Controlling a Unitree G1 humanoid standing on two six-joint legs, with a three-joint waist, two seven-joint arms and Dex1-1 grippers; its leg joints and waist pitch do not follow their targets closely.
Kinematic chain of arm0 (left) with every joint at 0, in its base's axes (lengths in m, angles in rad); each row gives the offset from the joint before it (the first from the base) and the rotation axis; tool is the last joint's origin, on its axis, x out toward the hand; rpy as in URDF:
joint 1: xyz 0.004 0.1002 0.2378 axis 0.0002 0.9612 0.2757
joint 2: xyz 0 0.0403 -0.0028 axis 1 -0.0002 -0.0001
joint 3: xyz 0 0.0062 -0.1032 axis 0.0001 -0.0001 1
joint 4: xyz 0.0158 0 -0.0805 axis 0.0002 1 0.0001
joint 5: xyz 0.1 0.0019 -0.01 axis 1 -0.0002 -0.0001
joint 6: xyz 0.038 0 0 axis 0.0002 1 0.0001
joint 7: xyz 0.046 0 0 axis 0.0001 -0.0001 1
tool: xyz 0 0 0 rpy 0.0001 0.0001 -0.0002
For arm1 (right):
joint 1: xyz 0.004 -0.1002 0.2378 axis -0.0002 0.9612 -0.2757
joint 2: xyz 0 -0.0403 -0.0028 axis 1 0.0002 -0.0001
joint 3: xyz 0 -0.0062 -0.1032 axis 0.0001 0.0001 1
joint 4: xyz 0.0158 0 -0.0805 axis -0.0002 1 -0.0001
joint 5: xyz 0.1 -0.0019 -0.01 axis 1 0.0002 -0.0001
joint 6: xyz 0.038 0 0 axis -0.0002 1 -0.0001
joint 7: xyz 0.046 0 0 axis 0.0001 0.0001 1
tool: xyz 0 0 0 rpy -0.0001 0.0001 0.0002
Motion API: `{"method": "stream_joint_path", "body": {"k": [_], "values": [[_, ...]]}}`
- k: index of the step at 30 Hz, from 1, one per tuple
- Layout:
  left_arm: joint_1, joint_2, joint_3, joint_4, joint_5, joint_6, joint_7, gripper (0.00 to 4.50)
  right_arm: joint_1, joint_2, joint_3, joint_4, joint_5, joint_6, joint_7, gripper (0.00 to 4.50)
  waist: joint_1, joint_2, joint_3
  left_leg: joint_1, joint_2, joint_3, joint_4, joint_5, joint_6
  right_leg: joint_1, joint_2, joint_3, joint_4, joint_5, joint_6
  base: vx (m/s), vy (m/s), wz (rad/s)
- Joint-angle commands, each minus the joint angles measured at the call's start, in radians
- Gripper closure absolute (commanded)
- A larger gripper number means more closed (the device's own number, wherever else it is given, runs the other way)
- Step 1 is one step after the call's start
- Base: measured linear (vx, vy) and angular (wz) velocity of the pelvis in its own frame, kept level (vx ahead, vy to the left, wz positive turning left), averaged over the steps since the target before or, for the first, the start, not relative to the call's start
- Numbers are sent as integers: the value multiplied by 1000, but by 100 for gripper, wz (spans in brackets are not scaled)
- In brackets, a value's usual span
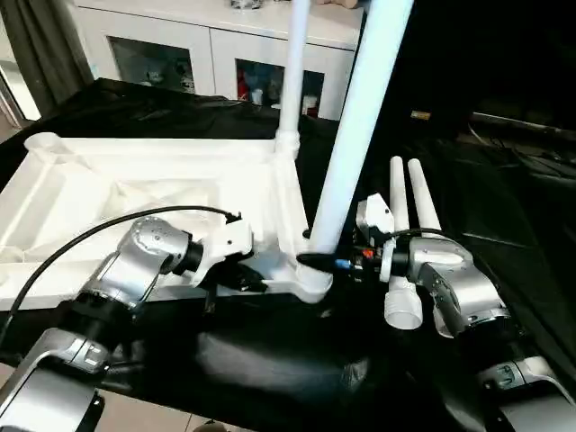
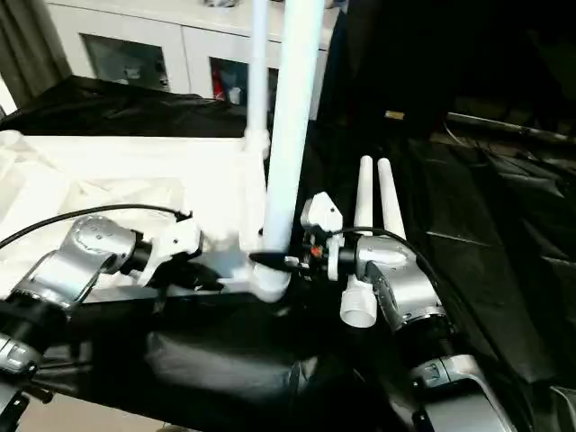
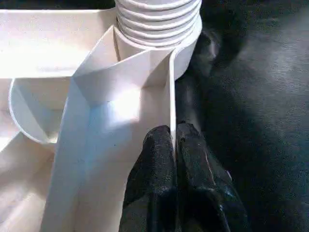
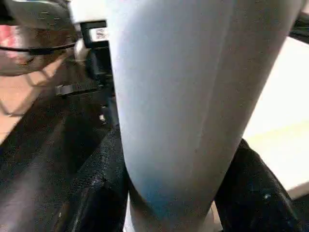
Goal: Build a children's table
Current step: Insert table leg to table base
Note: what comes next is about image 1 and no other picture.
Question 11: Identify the white glass-door cabinet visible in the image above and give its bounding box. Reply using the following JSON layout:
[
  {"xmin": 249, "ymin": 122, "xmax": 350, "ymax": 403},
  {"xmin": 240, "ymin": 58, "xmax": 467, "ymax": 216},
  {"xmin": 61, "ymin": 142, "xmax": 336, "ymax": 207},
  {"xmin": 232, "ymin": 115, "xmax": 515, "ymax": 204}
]
[{"xmin": 72, "ymin": 0, "xmax": 365, "ymax": 120}]

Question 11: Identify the white plastic table leg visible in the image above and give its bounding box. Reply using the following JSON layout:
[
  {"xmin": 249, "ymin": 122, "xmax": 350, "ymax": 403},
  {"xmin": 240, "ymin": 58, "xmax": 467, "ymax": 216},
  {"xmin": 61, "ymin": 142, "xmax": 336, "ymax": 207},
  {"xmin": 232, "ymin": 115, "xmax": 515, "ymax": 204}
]
[
  {"xmin": 408, "ymin": 159, "xmax": 455, "ymax": 338},
  {"xmin": 274, "ymin": 0, "xmax": 312, "ymax": 158},
  {"xmin": 306, "ymin": 0, "xmax": 415, "ymax": 262},
  {"xmin": 383, "ymin": 156, "xmax": 424, "ymax": 330}
]

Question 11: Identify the white plastic table top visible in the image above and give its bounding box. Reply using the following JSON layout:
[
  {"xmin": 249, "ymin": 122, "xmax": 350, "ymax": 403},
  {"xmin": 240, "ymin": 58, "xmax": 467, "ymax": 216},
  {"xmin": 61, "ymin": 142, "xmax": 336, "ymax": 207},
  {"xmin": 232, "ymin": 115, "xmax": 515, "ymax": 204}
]
[{"xmin": 0, "ymin": 133, "xmax": 334, "ymax": 311}]

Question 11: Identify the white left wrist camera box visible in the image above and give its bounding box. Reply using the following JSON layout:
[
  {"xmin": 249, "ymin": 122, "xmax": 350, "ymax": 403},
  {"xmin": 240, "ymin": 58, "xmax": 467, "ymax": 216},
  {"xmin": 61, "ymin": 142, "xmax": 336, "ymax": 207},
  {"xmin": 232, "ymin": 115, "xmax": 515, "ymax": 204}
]
[{"xmin": 189, "ymin": 219, "xmax": 255, "ymax": 287}]

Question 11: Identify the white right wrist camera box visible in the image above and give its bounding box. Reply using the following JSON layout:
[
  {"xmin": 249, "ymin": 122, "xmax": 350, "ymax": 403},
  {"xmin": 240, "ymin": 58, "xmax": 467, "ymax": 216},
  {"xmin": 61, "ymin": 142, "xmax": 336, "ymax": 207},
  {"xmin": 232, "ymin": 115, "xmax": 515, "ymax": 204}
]
[{"xmin": 355, "ymin": 193, "xmax": 397, "ymax": 282}]

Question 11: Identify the black low bench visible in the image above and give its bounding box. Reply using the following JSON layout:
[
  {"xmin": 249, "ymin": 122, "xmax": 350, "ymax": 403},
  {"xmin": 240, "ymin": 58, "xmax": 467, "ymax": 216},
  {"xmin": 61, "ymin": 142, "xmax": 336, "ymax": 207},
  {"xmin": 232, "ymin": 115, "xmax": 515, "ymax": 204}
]
[{"xmin": 468, "ymin": 110, "xmax": 576, "ymax": 140}]

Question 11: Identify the black plastic mat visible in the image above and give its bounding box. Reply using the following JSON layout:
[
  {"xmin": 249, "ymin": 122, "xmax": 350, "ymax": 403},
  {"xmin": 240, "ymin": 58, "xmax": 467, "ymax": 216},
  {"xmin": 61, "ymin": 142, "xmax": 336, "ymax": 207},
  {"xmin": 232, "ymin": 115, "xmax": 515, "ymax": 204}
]
[{"xmin": 0, "ymin": 79, "xmax": 576, "ymax": 432}]

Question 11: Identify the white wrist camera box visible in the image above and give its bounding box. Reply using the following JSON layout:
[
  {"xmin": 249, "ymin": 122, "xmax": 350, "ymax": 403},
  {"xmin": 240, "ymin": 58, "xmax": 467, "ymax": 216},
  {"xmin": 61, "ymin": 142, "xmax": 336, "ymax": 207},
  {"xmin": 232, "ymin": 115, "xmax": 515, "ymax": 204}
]
[
  {"xmin": 189, "ymin": 219, "xmax": 255, "ymax": 287},
  {"xmin": 355, "ymin": 193, "xmax": 397, "ymax": 282}
]

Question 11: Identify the grey curtain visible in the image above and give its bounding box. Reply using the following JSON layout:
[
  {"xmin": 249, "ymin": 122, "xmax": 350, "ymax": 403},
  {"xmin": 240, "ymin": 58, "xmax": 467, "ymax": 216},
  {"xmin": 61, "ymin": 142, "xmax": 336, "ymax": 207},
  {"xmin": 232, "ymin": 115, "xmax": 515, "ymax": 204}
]
[{"xmin": 0, "ymin": 0, "xmax": 95, "ymax": 118}]

